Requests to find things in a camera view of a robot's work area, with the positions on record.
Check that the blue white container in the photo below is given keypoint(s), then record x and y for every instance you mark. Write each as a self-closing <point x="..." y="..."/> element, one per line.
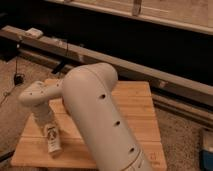
<point x="206" y="152"/>

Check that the long wooden beam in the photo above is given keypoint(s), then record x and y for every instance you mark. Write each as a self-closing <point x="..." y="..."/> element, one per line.
<point x="171" y="83"/>

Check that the wooden table board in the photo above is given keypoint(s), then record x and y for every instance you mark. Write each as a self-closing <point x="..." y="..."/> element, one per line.
<point x="135" y="102"/>

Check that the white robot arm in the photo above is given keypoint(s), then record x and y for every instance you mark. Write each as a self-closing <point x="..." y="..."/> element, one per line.
<point x="86" y="93"/>

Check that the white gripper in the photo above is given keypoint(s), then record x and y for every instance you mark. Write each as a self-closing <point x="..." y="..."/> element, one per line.
<point x="44" y="117"/>

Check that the white plastic bottle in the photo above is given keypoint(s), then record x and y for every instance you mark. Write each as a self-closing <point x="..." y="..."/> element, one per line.
<point x="53" y="139"/>

